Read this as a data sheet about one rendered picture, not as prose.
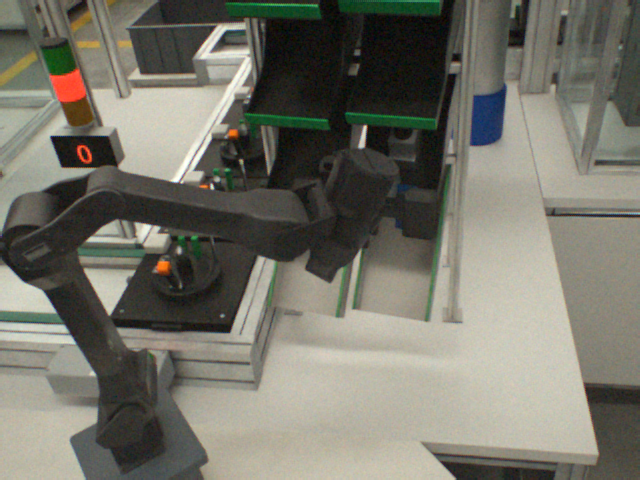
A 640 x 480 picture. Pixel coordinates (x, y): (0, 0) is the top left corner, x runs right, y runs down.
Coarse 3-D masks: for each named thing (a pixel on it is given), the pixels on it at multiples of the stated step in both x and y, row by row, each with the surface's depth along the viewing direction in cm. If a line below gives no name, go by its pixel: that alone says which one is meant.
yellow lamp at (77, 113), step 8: (64, 104) 117; (72, 104) 117; (80, 104) 117; (88, 104) 119; (64, 112) 118; (72, 112) 118; (80, 112) 118; (88, 112) 119; (72, 120) 119; (80, 120) 119; (88, 120) 120
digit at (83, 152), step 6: (72, 144) 122; (78, 144) 122; (84, 144) 121; (90, 144) 121; (72, 150) 123; (78, 150) 122; (84, 150) 122; (90, 150) 122; (78, 156) 123; (84, 156) 123; (90, 156) 123; (78, 162) 124; (84, 162) 124; (90, 162) 124; (96, 162) 124
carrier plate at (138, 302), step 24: (144, 264) 131; (240, 264) 129; (144, 288) 125; (216, 288) 124; (240, 288) 123; (120, 312) 120; (144, 312) 120; (168, 312) 119; (192, 312) 119; (216, 312) 118
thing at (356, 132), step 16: (352, 80) 112; (336, 112) 111; (288, 128) 110; (336, 128) 109; (352, 128) 102; (288, 144) 110; (304, 144) 109; (320, 144) 109; (336, 144) 108; (352, 144) 103; (288, 160) 108; (304, 160) 108; (320, 160) 107; (272, 176) 106; (288, 176) 107
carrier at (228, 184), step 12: (192, 180) 153; (204, 180) 156; (216, 180) 141; (228, 180) 146; (240, 180) 155; (252, 180) 154; (264, 180) 154; (228, 192) 147; (240, 192) 147; (168, 228) 141; (204, 240) 138; (216, 240) 137; (228, 240) 137
